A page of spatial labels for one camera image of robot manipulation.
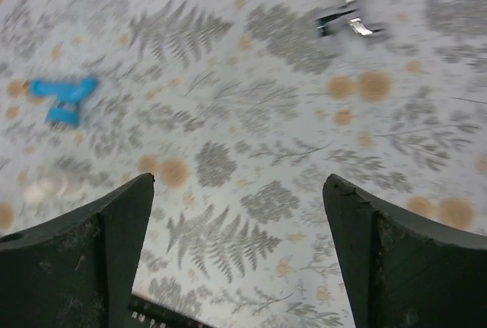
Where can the floral patterned table mat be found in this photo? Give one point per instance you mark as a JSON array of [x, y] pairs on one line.
[[241, 112]]

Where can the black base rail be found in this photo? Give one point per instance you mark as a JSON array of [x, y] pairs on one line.
[[143, 313]]

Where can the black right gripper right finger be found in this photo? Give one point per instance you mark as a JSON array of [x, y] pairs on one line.
[[401, 269]]

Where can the white pipe elbow fitting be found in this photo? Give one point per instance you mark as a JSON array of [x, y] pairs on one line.
[[44, 188]]

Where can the blue plastic faucet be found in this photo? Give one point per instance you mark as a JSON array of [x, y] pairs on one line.
[[66, 108]]

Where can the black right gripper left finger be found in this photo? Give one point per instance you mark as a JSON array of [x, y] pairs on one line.
[[77, 270]]

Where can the chrome faucet white handle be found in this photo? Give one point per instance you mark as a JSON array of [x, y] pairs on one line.
[[347, 16]]

